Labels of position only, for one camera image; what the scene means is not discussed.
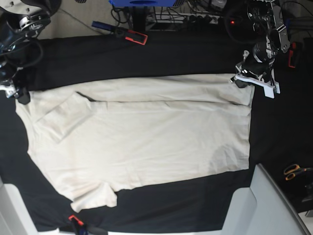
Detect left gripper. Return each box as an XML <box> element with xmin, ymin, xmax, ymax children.
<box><xmin>230</xmin><ymin>50</ymin><xmax>281</xmax><ymax>98</ymax></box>

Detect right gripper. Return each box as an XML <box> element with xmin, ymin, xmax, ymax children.
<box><xmin>0</xmin><ymin>78</ymin><xmax>31</xmax><ymax>104</ymax></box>

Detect cream white T-shirt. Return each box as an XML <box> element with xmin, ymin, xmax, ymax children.
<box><xmin>16</xmin><ymin>74</ymin><xmax>254</xmax><ymax>212</ymax></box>

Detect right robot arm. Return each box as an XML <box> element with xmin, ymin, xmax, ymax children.
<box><xmin>0</xmin><ymin>0</ymin><xmax>52</xmax><ymax>104</ymax></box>

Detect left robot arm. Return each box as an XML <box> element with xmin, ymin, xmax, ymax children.
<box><xmin>231</xmin><ymin>0</ymin><xmax>291</xmax><ymax>98</ymax></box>

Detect black orange clamp right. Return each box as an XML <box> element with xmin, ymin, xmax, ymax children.
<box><xmin>288</xmin><ymin>42</ymin><xmax>303</xmax><ymax>69</ymax></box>

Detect black orange clamp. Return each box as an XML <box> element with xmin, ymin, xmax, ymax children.
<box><xmin>91</xmin><ymin>21</ymin><xmax>148</xmax><ymax>46</ymax></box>
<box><xmin>68</xmin><ymin>215</ymin><xmax>108</xmax><ymax>235</ymax></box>
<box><xmin>288</xmin><ymin>42</ymin><xmax>303</xmax><ymax>69</ymax></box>

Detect black table cloth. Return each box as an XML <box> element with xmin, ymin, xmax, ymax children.
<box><xmin>0</xmin><ymin>32</ymin><xmax>313</xmax><ymax>233</ymax></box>

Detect white power strip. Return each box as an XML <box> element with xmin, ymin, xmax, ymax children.
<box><xmin>146</xmin><ymin>12</ymin><xmax>220</xmax><ymax>24</ymax></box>

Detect blue box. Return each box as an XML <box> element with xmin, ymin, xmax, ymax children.
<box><xmin>109</xmin><ymin>0</ymin><xmax>176</xmax><ymax>7</ymax></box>

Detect grey white chair left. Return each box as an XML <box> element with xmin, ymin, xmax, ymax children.
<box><xmin>0</xmin><ymin>182</ymin><xmax>60</xmax><ymax>235</ymax></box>

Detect black orange clamp top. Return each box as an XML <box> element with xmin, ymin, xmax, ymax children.
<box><xmin>91</xmin><ymin>21</ymin><xmax>148</xmax><ymax>46</ymax></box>

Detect black orange clamp bottom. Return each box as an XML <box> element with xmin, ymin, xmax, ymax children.
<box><xmin>68</xmin><ymin>215</ymin><xmax>108</xmax><ymax>235</ymax></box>

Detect orange handled scissors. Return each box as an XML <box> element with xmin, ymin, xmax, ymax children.
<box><xmin>283</xmin><ymin>164</ymin><xmax>313</xmax><ymax>181</ymax></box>

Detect black camera pole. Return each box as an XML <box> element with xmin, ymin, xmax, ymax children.
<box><xmin>131</xmin><ymin>7</ymin><xmax>147</xmax><ymax>33</ymax></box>

